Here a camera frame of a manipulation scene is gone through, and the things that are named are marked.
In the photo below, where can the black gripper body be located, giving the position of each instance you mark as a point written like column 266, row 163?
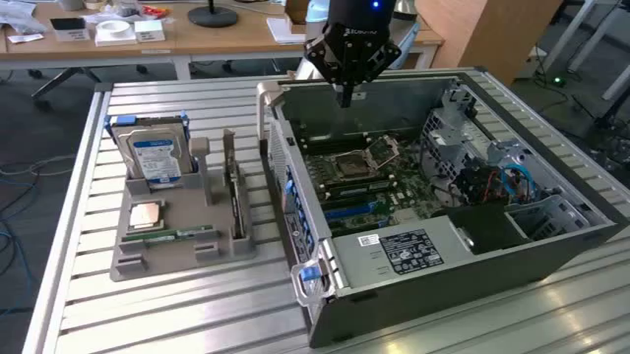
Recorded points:
column 360, row 22

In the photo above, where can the black graphics card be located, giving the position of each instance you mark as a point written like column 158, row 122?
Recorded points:
column 237, row 206

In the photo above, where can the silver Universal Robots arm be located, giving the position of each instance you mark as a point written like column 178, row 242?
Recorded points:
column 308, row 70

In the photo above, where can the white paper stack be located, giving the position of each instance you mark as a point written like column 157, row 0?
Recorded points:
column 286, row 31

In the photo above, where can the brown cardboard box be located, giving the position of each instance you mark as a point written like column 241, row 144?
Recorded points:
column 296, row 11

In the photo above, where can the black lamp base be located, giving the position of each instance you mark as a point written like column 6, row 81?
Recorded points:
column 211, row 17

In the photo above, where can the wooden cabinet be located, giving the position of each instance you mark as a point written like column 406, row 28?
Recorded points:
column 502, row 37

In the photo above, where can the open socket cover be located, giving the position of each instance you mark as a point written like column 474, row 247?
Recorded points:
column 384, row 149

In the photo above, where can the silver disk bay cage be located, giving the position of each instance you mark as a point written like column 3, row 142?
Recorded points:
column 448, row 144

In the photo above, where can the CPU socket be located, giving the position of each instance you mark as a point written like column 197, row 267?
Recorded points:
column 352, row 167

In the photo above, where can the plain white box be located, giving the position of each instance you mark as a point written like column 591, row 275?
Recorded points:
column 147, row 31

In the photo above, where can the red small parts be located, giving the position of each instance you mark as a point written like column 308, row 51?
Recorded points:
column 154, row 13

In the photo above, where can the black device with green light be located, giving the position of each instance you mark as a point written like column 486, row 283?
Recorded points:
column 557, row 79

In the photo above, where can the green motherboard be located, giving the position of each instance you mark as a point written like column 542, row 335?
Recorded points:
column 412, row 186

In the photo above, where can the white tape roll on box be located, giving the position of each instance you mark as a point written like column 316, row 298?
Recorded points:
column 115, row 33

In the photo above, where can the blue expansion slot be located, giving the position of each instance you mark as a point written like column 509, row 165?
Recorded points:
column 345, row 213

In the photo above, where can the hard disk with blue carrier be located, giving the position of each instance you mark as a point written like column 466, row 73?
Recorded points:
column 147, row 155

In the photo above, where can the beige tape roll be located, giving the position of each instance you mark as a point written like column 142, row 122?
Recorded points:
column 94, row 4

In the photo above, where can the grey parts rack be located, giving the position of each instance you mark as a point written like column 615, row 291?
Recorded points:
column 187, row 206

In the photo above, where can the white box with black top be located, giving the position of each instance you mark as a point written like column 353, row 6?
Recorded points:
column 69, row 31

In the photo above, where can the wooden desk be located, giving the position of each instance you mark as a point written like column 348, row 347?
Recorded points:
column 65, row 49

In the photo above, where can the grey cup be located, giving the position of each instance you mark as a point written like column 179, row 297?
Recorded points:
column 71, row 4

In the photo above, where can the black chair base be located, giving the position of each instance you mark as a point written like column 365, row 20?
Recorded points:
column 59, row 81

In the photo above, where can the small silver disk bay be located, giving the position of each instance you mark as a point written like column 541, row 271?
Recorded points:
column 552, row 215

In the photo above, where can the copper-topped CPU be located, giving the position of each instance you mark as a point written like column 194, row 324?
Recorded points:
column 145, row 214

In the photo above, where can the grey power supply unit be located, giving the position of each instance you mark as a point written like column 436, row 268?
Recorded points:
column 365, row 265

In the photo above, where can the green RAM stick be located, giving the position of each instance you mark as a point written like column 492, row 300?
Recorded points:
column 162, row 234

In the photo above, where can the blue case latch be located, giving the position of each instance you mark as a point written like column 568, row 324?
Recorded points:
column 310, row 274

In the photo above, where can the red and white card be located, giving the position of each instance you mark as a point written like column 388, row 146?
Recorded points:
column 25, row 38

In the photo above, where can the clear plastic bag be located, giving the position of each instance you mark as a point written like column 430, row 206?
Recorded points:
column 19, row 18

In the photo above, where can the open dark PC case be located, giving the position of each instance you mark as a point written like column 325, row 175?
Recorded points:
column 444, row 302

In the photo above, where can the white table frame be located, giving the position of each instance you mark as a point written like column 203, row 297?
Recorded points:
column 599, row 40

